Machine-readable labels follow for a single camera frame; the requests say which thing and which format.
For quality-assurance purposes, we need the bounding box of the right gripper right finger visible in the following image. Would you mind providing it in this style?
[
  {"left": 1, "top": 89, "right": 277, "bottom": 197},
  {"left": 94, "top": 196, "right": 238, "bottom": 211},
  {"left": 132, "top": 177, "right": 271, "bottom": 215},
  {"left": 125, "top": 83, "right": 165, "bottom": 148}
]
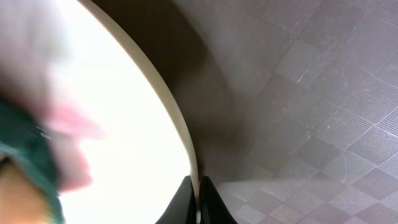
[{"left": 200, "top": 176, "right": 238, "bottom": 224}]

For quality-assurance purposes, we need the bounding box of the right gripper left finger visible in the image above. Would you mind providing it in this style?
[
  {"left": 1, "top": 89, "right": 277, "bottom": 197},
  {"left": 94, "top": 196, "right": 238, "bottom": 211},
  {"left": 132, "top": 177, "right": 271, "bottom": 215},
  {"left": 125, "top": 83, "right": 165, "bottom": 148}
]
[{"left": 155, "top": 176, "right": 197, "bottom": 224}]

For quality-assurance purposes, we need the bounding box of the white plate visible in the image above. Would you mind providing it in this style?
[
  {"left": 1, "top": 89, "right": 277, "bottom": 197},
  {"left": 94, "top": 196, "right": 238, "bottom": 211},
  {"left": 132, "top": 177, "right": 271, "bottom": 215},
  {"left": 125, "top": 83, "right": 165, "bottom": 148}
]
[{"left": 1, "top": 1, "right": 200, "bottom": 223}]

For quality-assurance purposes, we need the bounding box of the yellow green sponge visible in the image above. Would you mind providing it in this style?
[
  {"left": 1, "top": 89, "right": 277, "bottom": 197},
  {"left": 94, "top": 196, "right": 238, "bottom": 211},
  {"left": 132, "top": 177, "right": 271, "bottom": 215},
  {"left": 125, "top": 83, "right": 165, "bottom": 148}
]
[{"left": 1, "top": 99, "right": 65, "bottom": 224}]

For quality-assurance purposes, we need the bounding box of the dark brown serving tray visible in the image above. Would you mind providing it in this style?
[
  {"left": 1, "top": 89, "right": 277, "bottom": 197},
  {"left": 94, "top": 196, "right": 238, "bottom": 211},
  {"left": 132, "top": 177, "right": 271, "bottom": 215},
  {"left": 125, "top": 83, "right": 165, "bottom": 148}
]
[{"left": 97, "top": 0, "right": 397, "bottom": 223}]

